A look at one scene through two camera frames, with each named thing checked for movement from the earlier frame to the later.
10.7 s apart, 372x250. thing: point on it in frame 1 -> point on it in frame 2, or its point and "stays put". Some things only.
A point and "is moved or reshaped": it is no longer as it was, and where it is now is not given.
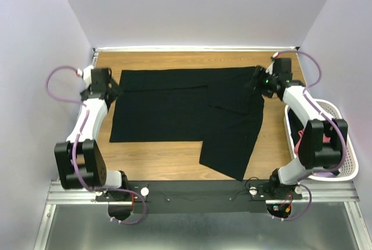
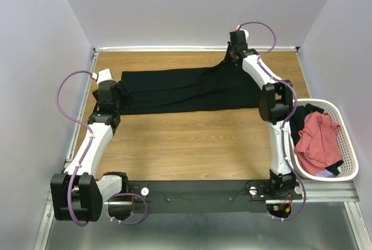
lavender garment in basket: x=325 y=174 stays put
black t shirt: x=218 y=106 is moved or reshaped
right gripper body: x=265 y=81 -> x=229 y=52
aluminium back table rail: x=192 y=49 stays put
